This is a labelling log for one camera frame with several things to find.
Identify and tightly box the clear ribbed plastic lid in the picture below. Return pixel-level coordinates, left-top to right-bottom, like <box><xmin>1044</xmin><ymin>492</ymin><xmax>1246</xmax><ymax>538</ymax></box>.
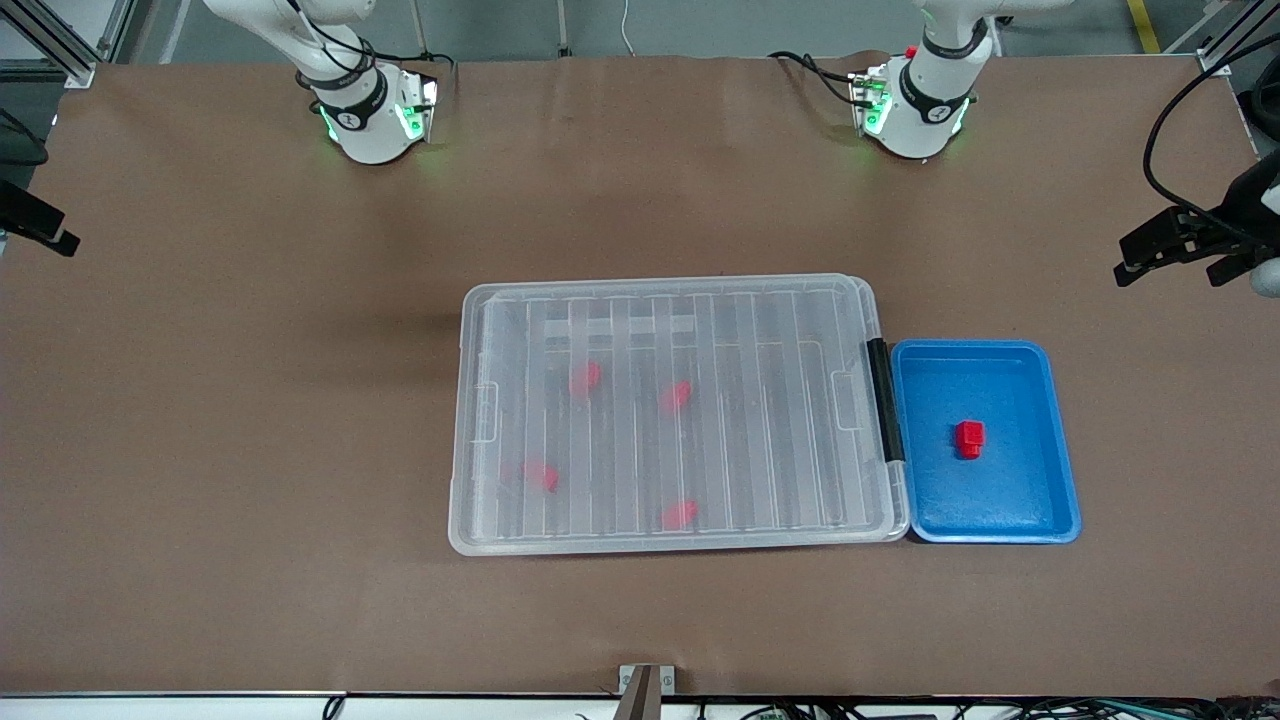
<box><xmin>448</xmin><ymin>273</ymin><xmax>909</xmax><ymax>557</ymax></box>

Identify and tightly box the clear plastic storage box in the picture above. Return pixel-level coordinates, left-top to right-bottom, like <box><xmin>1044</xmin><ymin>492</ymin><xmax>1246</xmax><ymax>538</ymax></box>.
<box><xmin>448</xmin><ymin>274</ymin><xmax>911</xmax><ymax>556</ymax></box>

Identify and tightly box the blue plastic tray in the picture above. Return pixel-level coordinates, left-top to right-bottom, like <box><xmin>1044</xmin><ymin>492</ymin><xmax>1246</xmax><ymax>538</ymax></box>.
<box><xmin>889</xmin><ymin>338</ymin><xmax>1084</xmax><ymax>546</ymax></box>

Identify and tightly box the brown table cover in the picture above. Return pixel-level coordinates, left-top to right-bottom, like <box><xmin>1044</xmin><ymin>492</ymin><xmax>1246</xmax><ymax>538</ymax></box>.
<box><xmin>0</xmin><ymin>55</ymin><xmax>1280</xmax><ymax>698</ymax></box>

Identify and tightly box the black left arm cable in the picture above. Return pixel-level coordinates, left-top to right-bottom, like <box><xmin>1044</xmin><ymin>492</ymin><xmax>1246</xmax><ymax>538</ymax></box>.
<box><xmin>1143</xmin><ymin>35</ymin><xmax>1280</xmax><ymax>251</ymax></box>

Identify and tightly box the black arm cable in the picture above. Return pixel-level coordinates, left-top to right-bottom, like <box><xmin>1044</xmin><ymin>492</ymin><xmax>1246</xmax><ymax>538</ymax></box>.
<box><xmin>0</xmin><ymin>0</ymin><xmax>376</xmax><ymax>166</ymax></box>
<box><xmin>1143</xmin><ymin>35</ymin><xmax>1280</xmax><ymax>251</ymax></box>

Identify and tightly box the aluminium frame profile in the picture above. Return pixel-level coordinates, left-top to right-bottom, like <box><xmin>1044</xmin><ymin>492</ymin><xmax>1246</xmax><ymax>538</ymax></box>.
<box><xmin>0</xmin><ymin>0</ymin><xmax>136</xmax><ymax>86</ymax></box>
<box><xmin>1195</xmin><ymin>0</ymin><xmax>1280</xmax><ymax>76</ymax></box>

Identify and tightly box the black box latch handle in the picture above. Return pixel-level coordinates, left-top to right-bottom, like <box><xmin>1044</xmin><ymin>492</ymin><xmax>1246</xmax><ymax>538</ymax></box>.
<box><xmin>865</xmin><ymin>338</ymin><xmax>907</xmax><ymax>464</ymax></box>

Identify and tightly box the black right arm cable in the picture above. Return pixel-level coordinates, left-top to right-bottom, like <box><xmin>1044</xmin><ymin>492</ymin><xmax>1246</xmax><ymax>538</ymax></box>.
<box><xmin>0</xmin><ymin>0</ymin><xmax>376</xmax><ymax>166</ymax></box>

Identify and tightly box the black left base cable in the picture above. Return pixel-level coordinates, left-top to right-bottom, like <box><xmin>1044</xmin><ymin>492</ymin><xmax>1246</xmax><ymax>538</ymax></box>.
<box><xmin>768</xmin><ymin>50</ymin><xmax>863</xmax><ymax>109</ymax></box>

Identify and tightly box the black base cable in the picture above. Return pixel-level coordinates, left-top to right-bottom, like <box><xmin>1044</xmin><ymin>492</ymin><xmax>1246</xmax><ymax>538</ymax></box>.
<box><xmin>768</xmin><ymin>50</ymin><xmax>863</xmax><ymax>109</ymax></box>
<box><xmin>370</xmin><ymin>55</ymin><xmax>458</xmax><ymax>81</ymax></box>

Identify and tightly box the black right base cable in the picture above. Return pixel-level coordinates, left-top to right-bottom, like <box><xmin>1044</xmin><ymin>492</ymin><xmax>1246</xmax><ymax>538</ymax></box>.
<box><xmin>370</xmin><ymin>55</ymin><xmax>458</xmax><ymax>81</ymax></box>

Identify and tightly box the floor cable bundle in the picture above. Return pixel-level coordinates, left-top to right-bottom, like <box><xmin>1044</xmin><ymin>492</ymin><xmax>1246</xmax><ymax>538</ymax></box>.
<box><xmin>690</xmin><ymin>697</ymin><xmax>1280</xmax><ymax>720</ymax></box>

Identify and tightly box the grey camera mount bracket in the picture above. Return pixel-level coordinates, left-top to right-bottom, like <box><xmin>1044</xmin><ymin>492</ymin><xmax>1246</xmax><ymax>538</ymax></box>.
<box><xmin>618</xmin><ymin>663</ymin><xmax>677</xmax><ymax>720</ymax></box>

